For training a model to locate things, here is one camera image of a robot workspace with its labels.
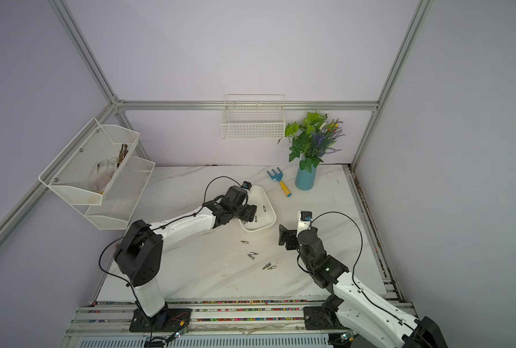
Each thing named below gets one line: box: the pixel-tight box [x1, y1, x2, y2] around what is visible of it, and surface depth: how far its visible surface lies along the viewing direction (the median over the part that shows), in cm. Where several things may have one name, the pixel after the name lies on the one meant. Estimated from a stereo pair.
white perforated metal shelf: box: [38, 117, 140, 206], surface depth 76 cm
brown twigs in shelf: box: [116, 143, 129, 168], surface depth 83 cm
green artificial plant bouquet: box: [276, 111, 345, 173], surface depth 90 cm
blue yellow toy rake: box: [266, 166, 293, 198], surface depth 117 cm
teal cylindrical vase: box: [294, 166, 318, 191], surface depth 110 cm
